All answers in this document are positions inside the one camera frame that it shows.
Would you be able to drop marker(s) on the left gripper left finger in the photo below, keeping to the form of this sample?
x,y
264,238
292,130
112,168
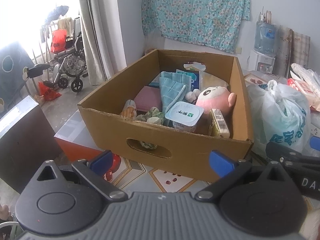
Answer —
x,y
91,175

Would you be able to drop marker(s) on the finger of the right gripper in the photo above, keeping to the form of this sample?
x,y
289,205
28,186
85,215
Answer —
x,y
315,143

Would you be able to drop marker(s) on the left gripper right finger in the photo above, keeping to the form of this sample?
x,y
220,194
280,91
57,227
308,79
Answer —
x,y
230,174

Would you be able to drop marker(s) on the white blue-print plastic bag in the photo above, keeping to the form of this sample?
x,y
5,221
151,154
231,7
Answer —
x,y
280,114

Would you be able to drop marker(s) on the white yogurt cup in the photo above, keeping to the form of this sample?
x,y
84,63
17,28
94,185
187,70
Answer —
x,y
184,116

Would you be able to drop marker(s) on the pink plush doll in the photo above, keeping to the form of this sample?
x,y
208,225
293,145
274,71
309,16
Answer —
x,y
217,97

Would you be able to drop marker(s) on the pink sponge cloth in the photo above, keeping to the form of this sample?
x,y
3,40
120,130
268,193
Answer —
x,y
147,98

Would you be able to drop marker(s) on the light blue towel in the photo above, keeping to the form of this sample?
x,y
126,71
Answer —
x,y
171,92

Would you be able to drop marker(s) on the blue white wipes pack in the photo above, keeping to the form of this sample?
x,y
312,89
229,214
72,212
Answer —
x,y
190,79

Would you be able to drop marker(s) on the pink wet wipes pack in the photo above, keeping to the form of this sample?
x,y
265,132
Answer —
x,y
305,89

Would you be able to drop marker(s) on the white folded quilt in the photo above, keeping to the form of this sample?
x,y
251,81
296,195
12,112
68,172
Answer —
x,y
308,75

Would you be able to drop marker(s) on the rolled patterned mats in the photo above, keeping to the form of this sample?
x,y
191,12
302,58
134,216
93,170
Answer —
x,y
291,47

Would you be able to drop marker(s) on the white water dispenser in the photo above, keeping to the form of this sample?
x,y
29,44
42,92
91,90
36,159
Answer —
x,y
260,62

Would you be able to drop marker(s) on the wheelchair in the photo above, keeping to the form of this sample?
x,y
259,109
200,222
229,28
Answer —
x,y
70,64

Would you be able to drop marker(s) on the grey curtain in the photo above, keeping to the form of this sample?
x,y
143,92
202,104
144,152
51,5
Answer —
x,y
102,39

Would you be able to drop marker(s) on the blue water bottle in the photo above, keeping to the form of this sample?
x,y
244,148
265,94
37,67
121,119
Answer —
x,y
265,35

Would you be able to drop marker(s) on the teal floral wall cloth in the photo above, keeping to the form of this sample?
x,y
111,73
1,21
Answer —
x,y
211,23

